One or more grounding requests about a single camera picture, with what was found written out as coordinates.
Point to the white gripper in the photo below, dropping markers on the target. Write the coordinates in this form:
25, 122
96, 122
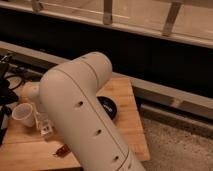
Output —
39, 108

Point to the translucent plastic cup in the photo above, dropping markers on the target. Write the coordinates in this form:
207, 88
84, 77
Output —
24, 113

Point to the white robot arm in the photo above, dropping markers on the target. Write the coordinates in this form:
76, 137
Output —
66, 93

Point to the black ceramic bowl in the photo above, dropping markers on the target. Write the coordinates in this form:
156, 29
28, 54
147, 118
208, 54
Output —
109, 106

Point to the black camera tripod stand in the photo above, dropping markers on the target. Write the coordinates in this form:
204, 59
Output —
7, 96

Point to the metal bracket left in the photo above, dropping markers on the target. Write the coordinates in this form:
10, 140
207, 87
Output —
36, 5

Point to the metal bracket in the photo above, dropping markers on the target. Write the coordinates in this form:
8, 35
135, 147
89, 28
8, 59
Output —
107, 12
171, 17
36, 5

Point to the metal bracket middle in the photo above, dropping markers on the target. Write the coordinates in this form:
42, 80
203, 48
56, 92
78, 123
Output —
107, 12

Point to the metal bracket right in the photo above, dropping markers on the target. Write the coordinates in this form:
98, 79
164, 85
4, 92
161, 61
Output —
171, 17

